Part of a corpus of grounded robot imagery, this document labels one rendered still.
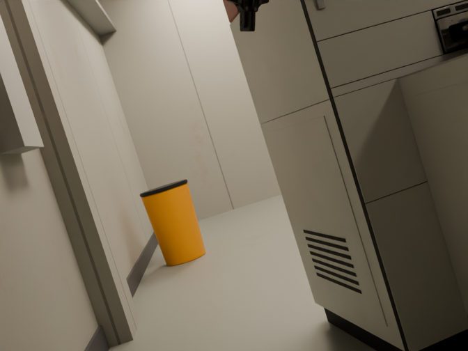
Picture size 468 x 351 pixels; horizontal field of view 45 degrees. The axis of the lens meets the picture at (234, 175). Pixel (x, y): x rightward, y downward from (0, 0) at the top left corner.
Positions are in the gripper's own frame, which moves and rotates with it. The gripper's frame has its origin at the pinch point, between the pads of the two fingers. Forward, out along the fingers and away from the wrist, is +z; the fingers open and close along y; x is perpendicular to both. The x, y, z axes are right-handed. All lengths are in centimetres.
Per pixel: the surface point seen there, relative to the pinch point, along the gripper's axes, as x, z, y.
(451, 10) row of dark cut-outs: -1, -5, 72
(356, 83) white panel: 6.2, 15.2, 42.2
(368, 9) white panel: 9.0, -4.5, 48.6
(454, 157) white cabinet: -19, 32, 51
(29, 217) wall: 124, 74, -14
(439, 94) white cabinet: -15, 17, 49
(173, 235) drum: 259, 151, 129
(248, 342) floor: 62, 122, 50
